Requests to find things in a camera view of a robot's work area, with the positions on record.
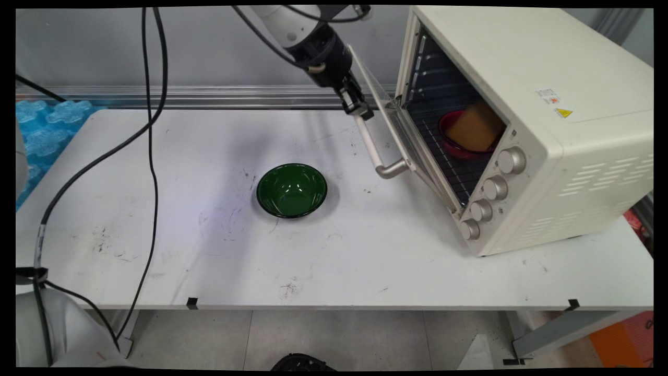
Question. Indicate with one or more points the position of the large silver oven knob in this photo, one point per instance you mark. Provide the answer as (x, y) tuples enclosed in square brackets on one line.
[(512, 160)]

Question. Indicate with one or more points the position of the cream toaster oven body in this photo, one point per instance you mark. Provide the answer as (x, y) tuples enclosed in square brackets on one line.
[(574, 130)]

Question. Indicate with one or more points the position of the red object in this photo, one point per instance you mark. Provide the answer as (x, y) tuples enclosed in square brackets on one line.
[(637, 227)]

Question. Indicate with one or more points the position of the grey table leg brace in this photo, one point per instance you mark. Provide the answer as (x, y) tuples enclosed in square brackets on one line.
[(563, 331)]

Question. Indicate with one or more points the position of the metal oven rack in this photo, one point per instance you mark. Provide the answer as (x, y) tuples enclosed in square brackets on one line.
[(459, 175)]

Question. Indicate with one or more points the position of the orange box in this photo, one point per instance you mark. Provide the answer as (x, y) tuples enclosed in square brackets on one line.
[(626, 342)]

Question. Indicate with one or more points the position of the green bowl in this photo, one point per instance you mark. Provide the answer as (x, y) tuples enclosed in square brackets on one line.
[(291, 190)]

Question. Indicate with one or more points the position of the grey straight table leg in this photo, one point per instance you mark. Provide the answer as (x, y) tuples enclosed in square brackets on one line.
[(130, 334)]

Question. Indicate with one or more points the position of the red bowl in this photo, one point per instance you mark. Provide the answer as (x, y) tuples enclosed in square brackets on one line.
[(454, 149)]

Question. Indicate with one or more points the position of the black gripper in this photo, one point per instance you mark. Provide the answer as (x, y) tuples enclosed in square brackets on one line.
[(329, 57)]

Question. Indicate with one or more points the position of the black round object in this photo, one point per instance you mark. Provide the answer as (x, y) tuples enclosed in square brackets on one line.
[(302, 363)]

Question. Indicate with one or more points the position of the brown bread slice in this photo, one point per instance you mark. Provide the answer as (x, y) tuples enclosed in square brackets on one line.
[(477, 128)]

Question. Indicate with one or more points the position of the aluminium rail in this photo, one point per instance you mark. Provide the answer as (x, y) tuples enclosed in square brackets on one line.
[(156, 96)]

